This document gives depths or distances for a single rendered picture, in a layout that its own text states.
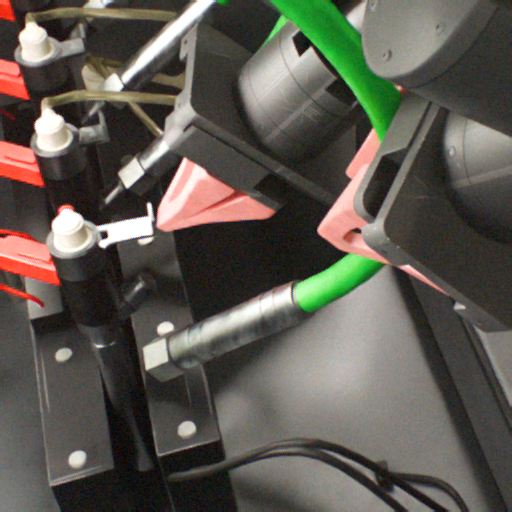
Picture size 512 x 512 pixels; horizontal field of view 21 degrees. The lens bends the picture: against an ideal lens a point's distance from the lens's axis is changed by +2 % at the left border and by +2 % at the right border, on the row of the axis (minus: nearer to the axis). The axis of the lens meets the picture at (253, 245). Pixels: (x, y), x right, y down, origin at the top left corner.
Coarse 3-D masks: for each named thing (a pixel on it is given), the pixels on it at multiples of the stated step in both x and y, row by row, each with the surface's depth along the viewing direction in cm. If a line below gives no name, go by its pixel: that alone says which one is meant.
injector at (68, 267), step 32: (64, 256) 71; (96, 256) 72; (64, 288) 73; (96, 288) 73; (128, 288) 75; (96, 320) 75; (96, 352) 78; (128, 384) 80; (128, 416) 82; (128, 448) 85
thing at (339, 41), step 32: (288, 0) 46; (320, 0) 47; (320, 32) 47; (352, 32) 48; (352, 64) 48; (384, 96) 49; (384, 128) 50; (352, 256) 56; (320, 288) 58; (352, 288) 57
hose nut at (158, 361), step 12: (168, 336) 64; (144, 348) 64; (156, 348) 64; (168, 348) 64; (144, 360) 64; (156, 360) 64; (168, 360) 63; (156, 372) 64; (168, 372) 64; (180, 372) 64
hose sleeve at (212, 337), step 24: (288, 288) 59; (240, 312) 61; (264, 312) 60; (288, 312) 59; (312, 312) 59; (192, 336) 63; (216, 336) 62; (240, 336) 61; (264, 336) 61; (192, 360) 63
